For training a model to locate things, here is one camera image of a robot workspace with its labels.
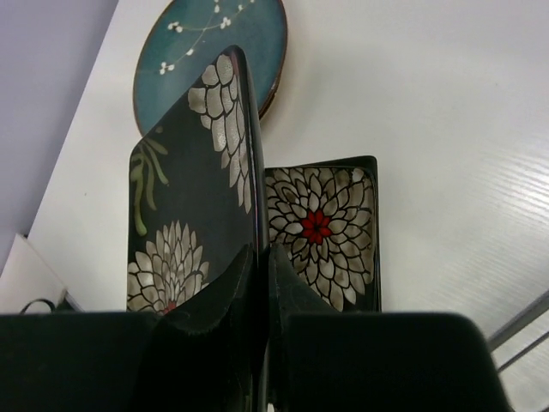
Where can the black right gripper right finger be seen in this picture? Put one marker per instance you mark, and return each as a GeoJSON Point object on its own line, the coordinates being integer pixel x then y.
{"type": "Point", "coordinates": [323, 360]}

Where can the teal round plate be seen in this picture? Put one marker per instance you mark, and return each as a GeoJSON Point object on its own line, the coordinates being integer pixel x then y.
{"type": "Point", "coordinates": [189, 35]}

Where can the black square floral plate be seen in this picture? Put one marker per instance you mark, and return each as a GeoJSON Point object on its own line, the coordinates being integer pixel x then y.
{"type": "Point", "coordinates": [325, 215]}

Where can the black rectangular floral plate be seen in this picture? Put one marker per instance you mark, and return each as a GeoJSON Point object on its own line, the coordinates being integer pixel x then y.
{"type": "Point", "coordinates": [197, 193]}

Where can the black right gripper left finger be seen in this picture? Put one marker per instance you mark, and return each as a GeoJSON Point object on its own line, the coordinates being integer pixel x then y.
{"type": "Point", "coordinates": [194, 358]}

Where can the brown-rimmed round plate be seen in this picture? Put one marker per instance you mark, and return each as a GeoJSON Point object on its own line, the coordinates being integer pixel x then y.
{"type": "Point", "coordinates": [269, 99]}

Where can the wire dish rack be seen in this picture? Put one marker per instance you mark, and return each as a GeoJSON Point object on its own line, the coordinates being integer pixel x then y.
{"type": "Point", "coordinates": [525, 332]}

